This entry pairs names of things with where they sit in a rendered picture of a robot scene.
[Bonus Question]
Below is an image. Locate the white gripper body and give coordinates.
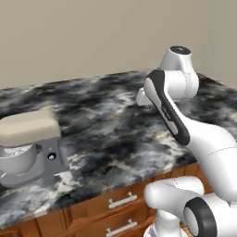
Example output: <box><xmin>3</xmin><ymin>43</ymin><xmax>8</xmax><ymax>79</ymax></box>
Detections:
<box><xmin>135</xmin><ymin>87</ymin><xmax>153</xmax><ymax>107</ymax></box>

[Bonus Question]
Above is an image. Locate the beige and grey stand mixer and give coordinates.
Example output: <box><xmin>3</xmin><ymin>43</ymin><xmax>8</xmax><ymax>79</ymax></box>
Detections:
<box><xmin>0</xmin><ymin>107</ymin><xmax>70</xmax><ymax>190</ymax></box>

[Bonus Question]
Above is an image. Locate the shallow wooden drawer front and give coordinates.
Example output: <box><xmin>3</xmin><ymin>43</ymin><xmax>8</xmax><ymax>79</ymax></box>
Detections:
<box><xmin>68</xmin><ymin>181</ymin><xmax>146</xmax><ymax>222</ymax></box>

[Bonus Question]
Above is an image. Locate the deep wooden drawer front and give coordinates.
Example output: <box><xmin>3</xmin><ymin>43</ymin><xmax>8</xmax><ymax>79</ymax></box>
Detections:
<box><xmin>60</xmin><ymin>199</ymin><xmax>156</xmax><ymax>237</ymax></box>

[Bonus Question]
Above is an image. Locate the silver mixing bowl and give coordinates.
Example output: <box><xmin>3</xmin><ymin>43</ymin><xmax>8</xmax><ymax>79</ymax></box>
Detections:
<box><xmin>0</xmin><ymin>143</ymin><xmax>41</xmax><ymax>176</ymax></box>

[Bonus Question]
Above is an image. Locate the wooden cupboard door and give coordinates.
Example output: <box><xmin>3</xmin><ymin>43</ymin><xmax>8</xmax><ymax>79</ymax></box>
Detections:
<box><xmin>0</xmin><ymin>208</ymin><xmax>68</xmax><ymax>237</ymax></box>

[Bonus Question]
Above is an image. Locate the silver drawer handle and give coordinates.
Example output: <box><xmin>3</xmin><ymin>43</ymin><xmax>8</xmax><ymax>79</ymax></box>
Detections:
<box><xmin>107</xmin><ymin>191</ymin><xmax>139</xmax><ymax>210</ymax></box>
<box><xmin>105</xmin><ymin>218</ymin><xmax>139</xmax><ymax>237</ymax></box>

